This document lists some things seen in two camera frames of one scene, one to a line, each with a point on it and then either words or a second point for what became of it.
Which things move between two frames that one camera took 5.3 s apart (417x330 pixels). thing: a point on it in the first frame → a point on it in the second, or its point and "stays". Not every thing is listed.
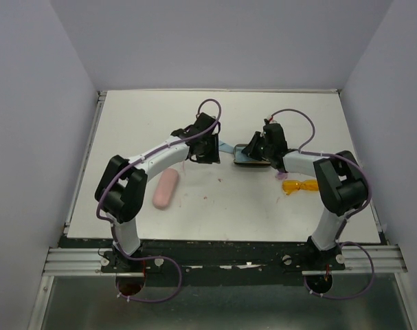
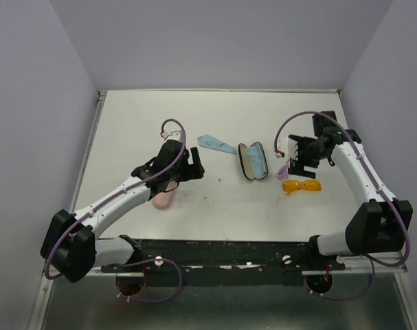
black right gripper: [251, 148] → [297, 166]
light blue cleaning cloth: [239, 155] → [257, 159]
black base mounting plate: [222, 264] stays
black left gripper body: [209, 152] → [184, 172]
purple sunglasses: [282, 175] stays
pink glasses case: [165, 189] stays
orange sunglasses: [291, 185] stays
